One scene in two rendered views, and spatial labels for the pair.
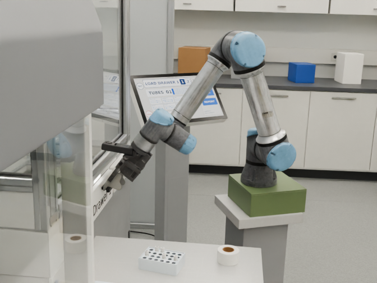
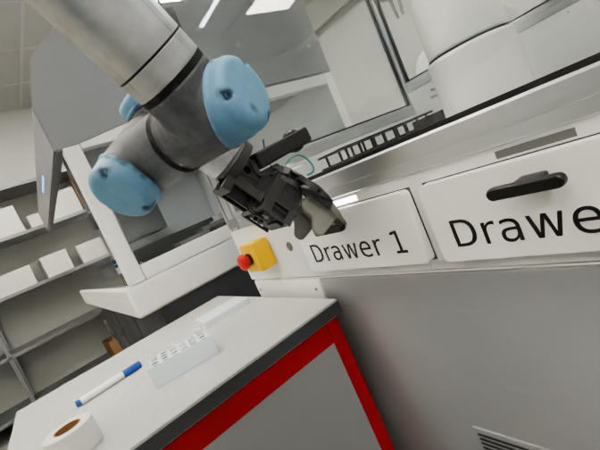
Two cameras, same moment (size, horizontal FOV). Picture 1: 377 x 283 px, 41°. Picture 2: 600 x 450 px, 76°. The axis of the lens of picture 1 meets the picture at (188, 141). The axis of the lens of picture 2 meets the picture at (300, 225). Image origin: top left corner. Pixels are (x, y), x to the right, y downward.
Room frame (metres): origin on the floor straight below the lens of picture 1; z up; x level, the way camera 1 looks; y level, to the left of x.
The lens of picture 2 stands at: (2.18, -0.16, 1.00)
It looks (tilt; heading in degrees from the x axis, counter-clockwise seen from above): 6 degrees down; 140
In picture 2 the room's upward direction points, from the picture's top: 24 degrees counter-clockwise
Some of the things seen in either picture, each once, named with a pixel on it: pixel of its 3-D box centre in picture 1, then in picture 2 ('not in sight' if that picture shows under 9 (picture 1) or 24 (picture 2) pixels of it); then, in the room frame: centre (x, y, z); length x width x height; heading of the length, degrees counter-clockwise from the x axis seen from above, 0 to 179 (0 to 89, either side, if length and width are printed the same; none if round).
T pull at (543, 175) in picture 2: not in sight; (529, 183); (2.04, 0.26, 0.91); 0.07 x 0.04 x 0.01; 174
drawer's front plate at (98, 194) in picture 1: (100, 195); (351, 237); (1.73, 0.32, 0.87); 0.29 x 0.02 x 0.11; 174
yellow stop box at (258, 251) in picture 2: not in sight; (256, 255); (1.40, 0.34, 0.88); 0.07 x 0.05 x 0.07; 174
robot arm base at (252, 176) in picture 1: (259, 169); not in sight; (1.97, -0.30, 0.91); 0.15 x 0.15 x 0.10
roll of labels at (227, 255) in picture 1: (228, 255); (72, 438); (1.47, -0.14, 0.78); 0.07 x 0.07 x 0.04
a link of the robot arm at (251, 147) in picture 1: (261, 143); not in sight; (1.97, -0.30, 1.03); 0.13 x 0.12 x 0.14; 17
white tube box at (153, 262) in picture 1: (161, 260); (181, 355); (1.42, 0.07, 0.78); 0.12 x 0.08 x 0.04; 73
